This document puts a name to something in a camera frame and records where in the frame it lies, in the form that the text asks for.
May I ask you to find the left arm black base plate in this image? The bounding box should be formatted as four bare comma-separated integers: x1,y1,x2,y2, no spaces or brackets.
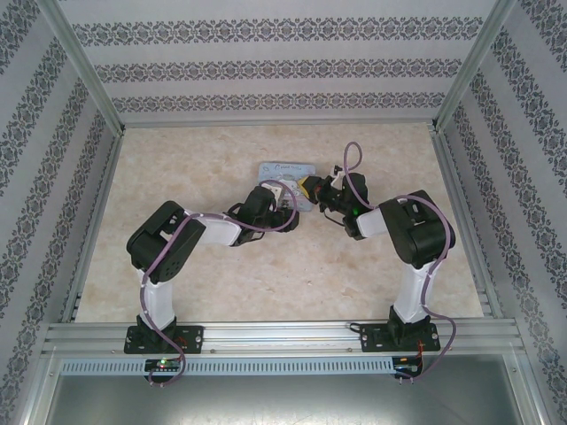
123,325,206,355

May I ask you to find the grey slotted cable duct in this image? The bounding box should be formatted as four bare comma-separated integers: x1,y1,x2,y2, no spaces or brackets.
59,356,396,375

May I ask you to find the blue cartoon print tin box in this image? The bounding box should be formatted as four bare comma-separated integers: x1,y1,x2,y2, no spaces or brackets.
256,161,320,212

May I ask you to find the aluminium side rail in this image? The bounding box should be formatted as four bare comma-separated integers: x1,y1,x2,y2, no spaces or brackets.
60,130,128,324
431,130,504,320

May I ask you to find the grey sheet metal tray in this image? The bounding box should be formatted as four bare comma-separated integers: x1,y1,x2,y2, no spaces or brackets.
26,353,544,425

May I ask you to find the aluminium frame post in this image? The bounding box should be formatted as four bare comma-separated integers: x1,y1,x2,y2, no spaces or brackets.
42,0,128,134
429,0,517,132

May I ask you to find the aluminium mounting rail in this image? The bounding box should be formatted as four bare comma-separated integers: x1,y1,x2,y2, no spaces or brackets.
43,321,519,356

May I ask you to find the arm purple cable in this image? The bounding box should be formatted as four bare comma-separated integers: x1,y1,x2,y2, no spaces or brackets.
343,141,457,383
140,179,299,387

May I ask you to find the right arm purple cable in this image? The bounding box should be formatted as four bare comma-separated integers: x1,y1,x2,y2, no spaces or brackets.
343,141,457,383

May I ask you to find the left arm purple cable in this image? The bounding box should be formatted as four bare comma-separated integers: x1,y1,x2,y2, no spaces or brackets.
140,179,299,387

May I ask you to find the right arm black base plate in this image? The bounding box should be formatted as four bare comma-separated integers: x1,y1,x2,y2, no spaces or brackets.
359,322,440,354

